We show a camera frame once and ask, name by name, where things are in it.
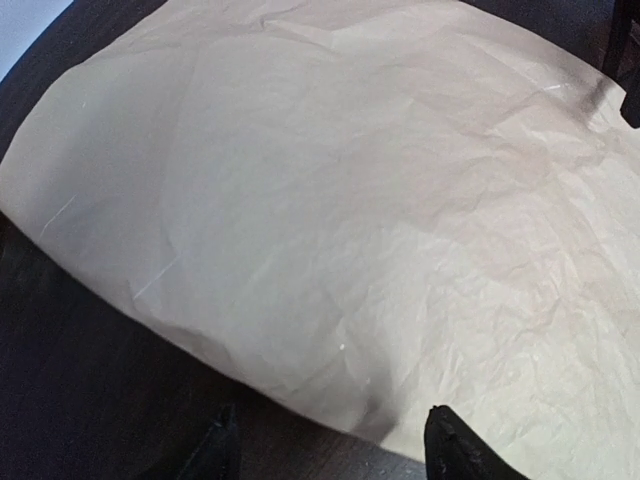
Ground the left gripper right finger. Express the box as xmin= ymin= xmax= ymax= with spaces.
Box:
xmin=424 ymin=405 xmax=525 ymax=480

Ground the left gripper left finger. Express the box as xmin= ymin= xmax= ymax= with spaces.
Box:
xmin=144 ymin=402 xmax=241 ymax=480

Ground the green and tan wrapping paper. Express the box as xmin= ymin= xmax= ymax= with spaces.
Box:
xmin=1 ymin=1 xmax=639 ymax=479

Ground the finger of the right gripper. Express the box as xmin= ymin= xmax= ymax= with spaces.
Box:
xmin=601 ymin=0 xmax=640 ymax=129

